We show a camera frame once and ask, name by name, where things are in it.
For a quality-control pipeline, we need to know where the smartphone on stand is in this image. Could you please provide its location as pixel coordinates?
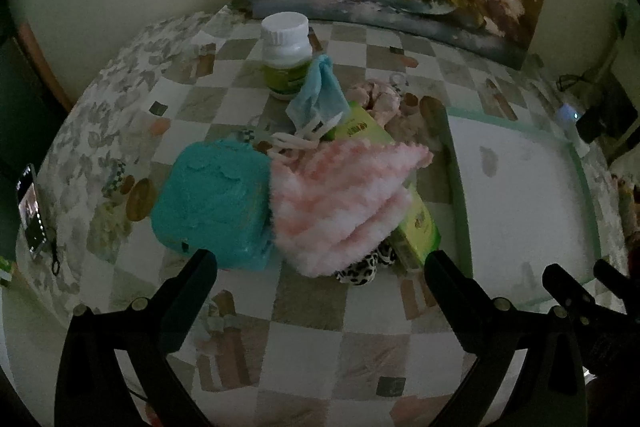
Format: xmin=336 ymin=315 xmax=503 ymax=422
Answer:
xmin=15 ymin=165 xmax=49 ymax=258

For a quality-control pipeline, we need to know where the black device with cable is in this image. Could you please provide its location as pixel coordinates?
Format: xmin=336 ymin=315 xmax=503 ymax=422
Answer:
xmin=556 ymin=68 xmax=639 ymax=143

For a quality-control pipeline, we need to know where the teal wet wipes pack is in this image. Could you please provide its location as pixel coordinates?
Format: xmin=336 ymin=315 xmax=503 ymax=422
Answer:
xmin=151 ymin=140 xmax=272 ymax=271

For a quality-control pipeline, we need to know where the blue surgical face mask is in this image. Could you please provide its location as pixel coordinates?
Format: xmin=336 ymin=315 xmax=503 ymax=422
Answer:
xmin=285 ymin=54 xmax=350 ymax=131

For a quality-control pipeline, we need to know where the pink white fluffy cloth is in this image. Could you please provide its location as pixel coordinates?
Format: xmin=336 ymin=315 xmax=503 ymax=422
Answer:
xmin=270 ymin=139 xmax=433 ymax=279

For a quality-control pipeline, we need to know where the white tray with green rim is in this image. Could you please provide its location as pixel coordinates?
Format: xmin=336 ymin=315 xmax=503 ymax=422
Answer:
xmin=444 ymin=107 xmax=602 ymax=307

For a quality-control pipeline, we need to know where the checkered patterned tablecloth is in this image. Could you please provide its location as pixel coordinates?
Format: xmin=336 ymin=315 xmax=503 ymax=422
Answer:
xmin=16 ymin=8 xmax=561 ymax=426

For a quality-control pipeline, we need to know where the leopard print scrunchie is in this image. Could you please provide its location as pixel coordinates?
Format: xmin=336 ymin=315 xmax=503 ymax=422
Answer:
xmin=334 ymin=241 xmax=398 ymax=286

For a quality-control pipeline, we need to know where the small white light device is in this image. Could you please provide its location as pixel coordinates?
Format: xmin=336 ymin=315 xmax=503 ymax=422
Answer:
xmin=556 ymin=102 xmax=591 ymax=158

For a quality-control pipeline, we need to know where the white-capped green pill bottle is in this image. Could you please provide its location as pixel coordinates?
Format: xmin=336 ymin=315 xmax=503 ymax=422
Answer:
xmin=260 ymin=12 xmax=314 ymax=101

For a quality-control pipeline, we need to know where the green cardboard box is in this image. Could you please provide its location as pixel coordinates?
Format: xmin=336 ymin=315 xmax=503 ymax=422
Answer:
xmin=329 ymin=102 xmax=440 ymax=272

